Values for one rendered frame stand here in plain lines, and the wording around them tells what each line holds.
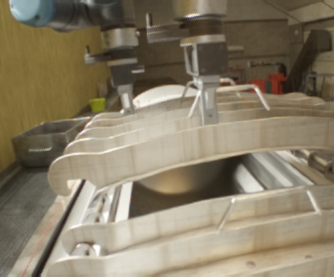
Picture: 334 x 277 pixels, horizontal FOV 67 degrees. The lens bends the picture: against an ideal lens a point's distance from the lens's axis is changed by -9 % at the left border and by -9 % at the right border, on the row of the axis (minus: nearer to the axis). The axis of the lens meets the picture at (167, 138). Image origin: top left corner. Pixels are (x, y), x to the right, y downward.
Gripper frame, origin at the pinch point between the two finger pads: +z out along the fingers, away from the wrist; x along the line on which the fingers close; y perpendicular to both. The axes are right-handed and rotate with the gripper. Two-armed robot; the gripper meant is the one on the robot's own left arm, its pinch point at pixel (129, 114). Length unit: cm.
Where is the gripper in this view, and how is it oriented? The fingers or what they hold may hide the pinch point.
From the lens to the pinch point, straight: 73.2
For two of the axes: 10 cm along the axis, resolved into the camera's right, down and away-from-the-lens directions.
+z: 1.0, 9.5, 2.8
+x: -0.6, -2.7, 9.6
